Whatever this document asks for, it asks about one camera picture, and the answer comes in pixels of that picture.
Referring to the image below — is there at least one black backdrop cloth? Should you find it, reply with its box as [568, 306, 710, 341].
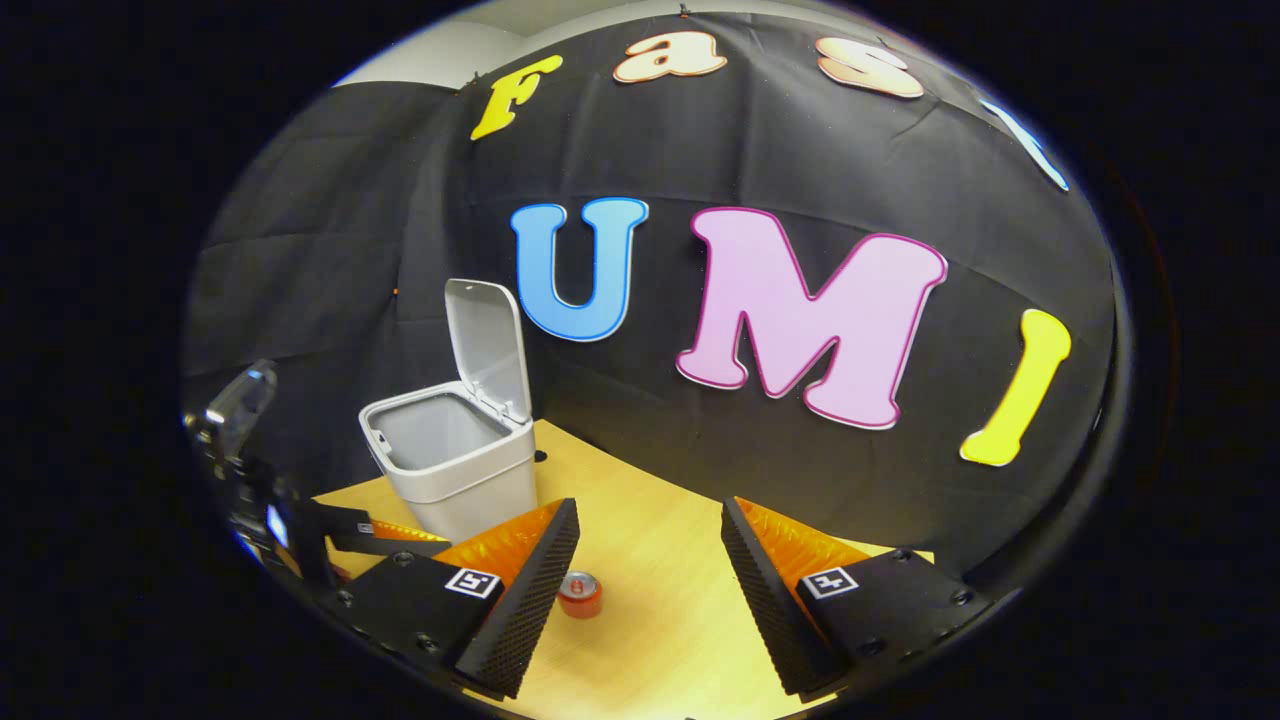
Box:
[185, 12, 1116, 601]

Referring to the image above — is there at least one red pop can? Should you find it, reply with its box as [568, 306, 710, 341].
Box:
[558, 571, 604, 620]

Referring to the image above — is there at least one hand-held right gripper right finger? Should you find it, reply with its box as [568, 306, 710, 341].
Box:
[720, 496, 1001, 699]

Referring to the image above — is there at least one white desktop garbage bin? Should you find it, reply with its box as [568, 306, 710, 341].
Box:
[358, 278, 539, 546]

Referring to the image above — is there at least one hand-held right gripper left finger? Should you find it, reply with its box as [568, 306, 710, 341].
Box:
[318, 497, 581, 701]

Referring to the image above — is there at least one wooden desktop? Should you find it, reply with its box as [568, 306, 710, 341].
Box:
[312, 418, 936, 720]

